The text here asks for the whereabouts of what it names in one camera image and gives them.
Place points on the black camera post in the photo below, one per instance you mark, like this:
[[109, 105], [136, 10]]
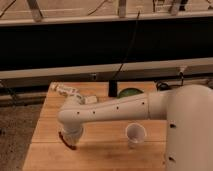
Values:
[[112, 92]]

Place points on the green bowl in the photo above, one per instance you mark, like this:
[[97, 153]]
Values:
[[129, 92]]

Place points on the white plastic bottle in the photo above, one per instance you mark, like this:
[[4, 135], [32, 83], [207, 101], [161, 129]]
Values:
[[64, 89]]

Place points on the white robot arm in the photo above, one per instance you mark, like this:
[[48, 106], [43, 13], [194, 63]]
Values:
[[188, 111]]

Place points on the wooden cutting board table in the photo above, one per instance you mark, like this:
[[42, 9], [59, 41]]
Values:
[[103, 146]]

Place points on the dark red pepper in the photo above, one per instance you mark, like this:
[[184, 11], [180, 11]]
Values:
[[65, 143]]

